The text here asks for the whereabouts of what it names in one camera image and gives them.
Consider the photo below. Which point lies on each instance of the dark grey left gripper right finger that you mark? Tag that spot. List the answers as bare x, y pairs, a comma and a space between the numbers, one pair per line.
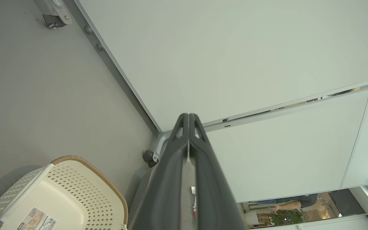
212, 198

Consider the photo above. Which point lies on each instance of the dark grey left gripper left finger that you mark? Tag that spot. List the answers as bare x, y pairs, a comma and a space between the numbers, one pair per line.
161, 191

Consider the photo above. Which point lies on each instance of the person's bare forearm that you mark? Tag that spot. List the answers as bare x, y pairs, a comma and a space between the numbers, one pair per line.
287, 206

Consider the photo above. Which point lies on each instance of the cream perforated laundry basket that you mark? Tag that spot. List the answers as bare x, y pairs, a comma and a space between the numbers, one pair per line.
75, 188

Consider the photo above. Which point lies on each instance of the paper basket label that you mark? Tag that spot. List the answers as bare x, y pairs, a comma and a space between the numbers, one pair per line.
38, 220

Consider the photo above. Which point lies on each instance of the black caster wheel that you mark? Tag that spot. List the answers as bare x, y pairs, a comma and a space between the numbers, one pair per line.
148, 158
51, 21

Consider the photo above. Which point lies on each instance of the white plant pot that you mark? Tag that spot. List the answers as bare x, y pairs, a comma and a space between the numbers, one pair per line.
251, 218

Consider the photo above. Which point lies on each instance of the green potted plant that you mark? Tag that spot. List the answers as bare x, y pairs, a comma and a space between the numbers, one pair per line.
287, 217

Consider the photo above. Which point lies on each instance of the grey round wall bumper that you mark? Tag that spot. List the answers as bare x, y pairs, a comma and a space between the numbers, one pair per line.
88, 29
100, 46

